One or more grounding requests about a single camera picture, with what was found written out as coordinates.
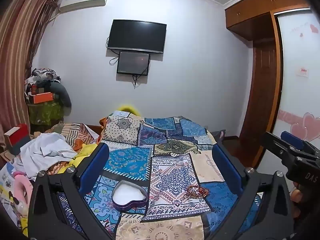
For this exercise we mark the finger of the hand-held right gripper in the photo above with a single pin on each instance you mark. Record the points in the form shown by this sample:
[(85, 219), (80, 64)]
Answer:
[(272, 142), (292, 138)]

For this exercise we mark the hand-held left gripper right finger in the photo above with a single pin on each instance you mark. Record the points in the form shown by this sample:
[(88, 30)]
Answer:
[(226, 170)]

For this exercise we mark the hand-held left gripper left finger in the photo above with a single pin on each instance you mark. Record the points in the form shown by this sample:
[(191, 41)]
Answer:
[(93, 165)]

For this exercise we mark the purple heart-shaped tin box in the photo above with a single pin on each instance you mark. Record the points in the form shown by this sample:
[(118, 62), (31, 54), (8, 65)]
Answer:
[(130, 203)]

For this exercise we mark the person's right hand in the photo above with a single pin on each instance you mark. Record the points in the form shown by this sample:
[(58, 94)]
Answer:
[(296, 196)]

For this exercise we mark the yellow cloth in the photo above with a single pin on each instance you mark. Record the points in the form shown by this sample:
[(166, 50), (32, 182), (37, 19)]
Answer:
[(86, 151)]

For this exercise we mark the pink heart decal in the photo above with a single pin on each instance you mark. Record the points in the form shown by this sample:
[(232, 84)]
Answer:
[(307, 125)]

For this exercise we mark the orange striped cloth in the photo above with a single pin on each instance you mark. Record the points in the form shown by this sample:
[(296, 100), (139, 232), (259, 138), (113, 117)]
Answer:
[(77, 132)]

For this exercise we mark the white cloth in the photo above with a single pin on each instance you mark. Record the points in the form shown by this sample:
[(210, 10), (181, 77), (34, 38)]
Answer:
[(47, 147)]

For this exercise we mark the patchwork printed blanket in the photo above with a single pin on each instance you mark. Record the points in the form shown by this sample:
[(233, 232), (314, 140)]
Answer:
[(172, 160)]

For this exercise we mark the brown wooden door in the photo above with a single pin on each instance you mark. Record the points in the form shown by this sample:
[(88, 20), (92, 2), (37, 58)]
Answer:
[(265, 80)]

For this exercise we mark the yellow plush toy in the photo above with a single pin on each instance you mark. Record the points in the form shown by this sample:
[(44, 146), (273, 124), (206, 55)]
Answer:
[(128, 108)]

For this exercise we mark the small door label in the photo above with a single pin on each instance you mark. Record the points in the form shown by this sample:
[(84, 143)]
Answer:
[(301, 71)]

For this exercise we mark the pink plush toy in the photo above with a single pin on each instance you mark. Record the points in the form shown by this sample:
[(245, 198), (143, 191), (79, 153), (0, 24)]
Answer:
[(21, 187)]

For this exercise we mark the red box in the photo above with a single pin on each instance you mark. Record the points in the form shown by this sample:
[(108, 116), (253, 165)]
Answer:
[(20, 132)]

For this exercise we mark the orange box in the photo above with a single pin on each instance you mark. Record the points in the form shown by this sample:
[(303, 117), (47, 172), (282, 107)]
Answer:
[(43, 98)]

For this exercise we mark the white sliding door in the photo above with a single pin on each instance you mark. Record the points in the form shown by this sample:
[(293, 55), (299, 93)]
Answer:
[(295, 55)]

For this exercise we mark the printed plastic bag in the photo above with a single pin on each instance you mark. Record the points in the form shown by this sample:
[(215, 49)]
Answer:
[(6, 182)]

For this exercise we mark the pile of clothes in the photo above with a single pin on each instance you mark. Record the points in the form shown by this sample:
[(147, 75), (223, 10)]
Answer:
[(42, 76)]

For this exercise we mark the wooden wardrobe cabinet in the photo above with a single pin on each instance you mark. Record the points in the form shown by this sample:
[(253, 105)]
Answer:
[(250, 12)]

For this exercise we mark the striped brown curtain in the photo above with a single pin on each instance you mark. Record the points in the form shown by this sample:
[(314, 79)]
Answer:
[(15, 55)]

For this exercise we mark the white air conditioner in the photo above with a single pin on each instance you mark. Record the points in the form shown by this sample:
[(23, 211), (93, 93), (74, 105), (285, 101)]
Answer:
[(82, 1)]

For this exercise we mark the small black wall monitor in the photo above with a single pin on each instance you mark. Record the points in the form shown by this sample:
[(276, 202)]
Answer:
[(132, 62)]

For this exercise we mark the black wall television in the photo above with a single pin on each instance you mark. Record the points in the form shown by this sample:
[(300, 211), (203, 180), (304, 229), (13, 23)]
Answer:
[(136, 35)]

